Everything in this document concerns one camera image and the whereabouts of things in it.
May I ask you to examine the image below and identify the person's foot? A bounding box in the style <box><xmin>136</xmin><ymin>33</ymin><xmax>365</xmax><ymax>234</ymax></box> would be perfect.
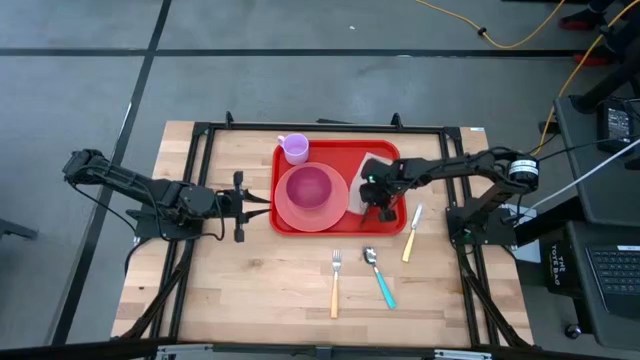
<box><xmin>558</xmin><ymin>9</ymin><xmax>600</xmax><ymax>32</ymax></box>
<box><xmin>572</xmin><ymin>47</ymin><xmax>615</xmax><ymax>68</ymax></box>

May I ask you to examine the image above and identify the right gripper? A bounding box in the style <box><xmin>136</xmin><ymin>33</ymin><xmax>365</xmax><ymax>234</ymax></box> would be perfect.
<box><xmin>358</xmin><ymin>157</ymin><xmax>404</xmax><ymax>228</ymax></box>

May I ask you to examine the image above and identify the magenta plastic bowl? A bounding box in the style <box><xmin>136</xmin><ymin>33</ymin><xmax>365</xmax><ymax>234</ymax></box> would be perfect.
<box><xmin>285</xmin><ymin>165</ymin><xmax>334</xmax><ymax>211</ymax></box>

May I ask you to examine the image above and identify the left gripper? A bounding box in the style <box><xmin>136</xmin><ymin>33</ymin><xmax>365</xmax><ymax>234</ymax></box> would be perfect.
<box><xmin>215</xmin><ymin>170</ymin><xmax>273</xmax><ymax>244</ymax></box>

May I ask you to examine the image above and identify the silver camera mount bar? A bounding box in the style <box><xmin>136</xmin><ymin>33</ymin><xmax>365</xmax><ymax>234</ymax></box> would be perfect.
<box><xmin>154</xmin><ymin>342</ymin><xmax>494</xmax><ymax>360</ymax></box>

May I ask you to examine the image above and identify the fork with orange handle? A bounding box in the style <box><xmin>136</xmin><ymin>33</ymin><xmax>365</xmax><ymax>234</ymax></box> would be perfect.
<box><xmin>329</xmin><ymin>249</ymin><xmax>343</xmax><ymax>320</ymax></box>

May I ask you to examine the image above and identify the purple plastic cup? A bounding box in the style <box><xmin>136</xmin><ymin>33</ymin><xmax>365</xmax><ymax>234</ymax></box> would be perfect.
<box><xmin>276</xmin><ymin>132</ymin><xmax>311</xmax><ymax>166</ymax></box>

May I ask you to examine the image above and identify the dark furniture leg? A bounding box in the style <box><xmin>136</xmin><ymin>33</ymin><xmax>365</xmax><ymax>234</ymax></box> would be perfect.
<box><xmin>0</xmin><ymin>217</ymin><xmax>40</xmax><ymax>241</ymax></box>

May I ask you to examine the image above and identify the grey side desk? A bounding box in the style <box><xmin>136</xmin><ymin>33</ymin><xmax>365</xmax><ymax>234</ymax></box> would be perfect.
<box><xmin>552</xmin><ymin>94</ymin><xmax>640</xmax><ymax>351</ymax></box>

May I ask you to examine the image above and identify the red plastic tray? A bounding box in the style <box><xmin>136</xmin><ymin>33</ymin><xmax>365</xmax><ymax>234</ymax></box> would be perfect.
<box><xmin>269</xmin><ymin>139</ymin><xmax>408</xmax><ymax>237</ymax></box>

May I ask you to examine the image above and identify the black power adapter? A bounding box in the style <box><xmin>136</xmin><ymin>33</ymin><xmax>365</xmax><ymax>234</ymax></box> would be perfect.
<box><xmin>595</xmin><ymin>98</ymin><xmax>637</xmax><ymax>155</ymax></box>

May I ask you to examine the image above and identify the black metal table frame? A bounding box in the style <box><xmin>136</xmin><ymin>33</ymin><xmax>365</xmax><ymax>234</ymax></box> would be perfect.
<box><xmin>112</xmin><ymin>110</ymin><xmax>534</xmax><ymax>349</ymax></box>

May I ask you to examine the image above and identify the knife with cream handle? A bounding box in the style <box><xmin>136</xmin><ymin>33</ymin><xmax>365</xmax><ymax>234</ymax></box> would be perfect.
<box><xmin>401</xmin><ymin>202</ymin><xmax>425</xmax><ymax>264</ymax></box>

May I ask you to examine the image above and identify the pink round plate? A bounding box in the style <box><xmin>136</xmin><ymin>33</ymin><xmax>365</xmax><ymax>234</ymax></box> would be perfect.
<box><xmin>273</xmin><ymin>161</ymin><xmax>350</xmax><ymax>233</ymax></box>

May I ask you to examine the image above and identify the spoon with teal handle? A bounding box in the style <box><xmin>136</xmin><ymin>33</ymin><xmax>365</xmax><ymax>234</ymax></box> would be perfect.
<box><xmin>362</xmin><ymin>245</ymin><xmax>398</xmax><ymax>310</ymax></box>

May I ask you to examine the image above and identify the black laptop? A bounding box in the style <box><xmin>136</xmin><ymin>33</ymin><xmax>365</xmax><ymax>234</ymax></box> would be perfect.
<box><xmin>584</xmin><ymin>244</ymin><xmax>640</xmax><ymax>321</ymax></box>

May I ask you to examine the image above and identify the beige cloth napkin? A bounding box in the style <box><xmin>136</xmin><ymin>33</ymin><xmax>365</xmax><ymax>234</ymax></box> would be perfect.
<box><xmin>347</xmin><ymin>151</ymin><xmax>397</xmax><ymax>217</ymax></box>

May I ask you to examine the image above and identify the person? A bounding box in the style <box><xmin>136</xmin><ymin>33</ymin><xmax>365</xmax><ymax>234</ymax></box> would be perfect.
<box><xmin>584</xmin><ymin>0</ymin><xmax>640</xmax><ymax>64</ymax></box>

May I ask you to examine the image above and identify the black chair leg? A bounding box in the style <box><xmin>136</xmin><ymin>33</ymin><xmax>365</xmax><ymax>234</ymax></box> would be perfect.
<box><xmin>568</xmin><ymin>54</ymin><xmax>640</xmax><ymax>115</ymax></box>

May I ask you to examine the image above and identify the white paper sheet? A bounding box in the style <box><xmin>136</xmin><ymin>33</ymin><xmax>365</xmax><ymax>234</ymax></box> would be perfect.
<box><xmin>510</xmin><ymin>204</ymin><xmax>545</xmax><ymax>265</ymax></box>

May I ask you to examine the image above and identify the white cable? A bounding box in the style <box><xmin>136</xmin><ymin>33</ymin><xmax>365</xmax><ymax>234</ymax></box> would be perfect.
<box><xmin>512</xmin><ymin>137</ymin><xmax>640</xmax><ymax>217</ymax></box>

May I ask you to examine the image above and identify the yellow extension cable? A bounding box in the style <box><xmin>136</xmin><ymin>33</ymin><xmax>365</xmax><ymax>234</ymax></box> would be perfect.
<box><xmin>529</xmin><ymin>0</ymin><xmax>640</xmax><ymax>157</ymax></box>
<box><xmin>414</xmin><ymin>0</ymin><xmax>567</xmax><ymax>50</ymax></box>

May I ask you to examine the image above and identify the black power cable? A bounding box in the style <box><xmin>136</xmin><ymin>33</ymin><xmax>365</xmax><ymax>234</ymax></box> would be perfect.
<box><xmin>537</xmin><ymin>133</ymin><xmax>640</xmax><ymax>164</ymax></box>

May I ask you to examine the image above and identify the black tote bag box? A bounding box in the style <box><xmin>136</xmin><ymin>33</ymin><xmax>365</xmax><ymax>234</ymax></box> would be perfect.
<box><xmin>538</xmin><ymin>239</ymin><xmax>582</xmax><ymax>290</ymax></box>

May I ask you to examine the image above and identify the black looped cable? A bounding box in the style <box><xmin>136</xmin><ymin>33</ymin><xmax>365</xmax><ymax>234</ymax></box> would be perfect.
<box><xmin>198</xmin><ymin>187</ymin><xmax>227</xmax><ymax>242</ymax></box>

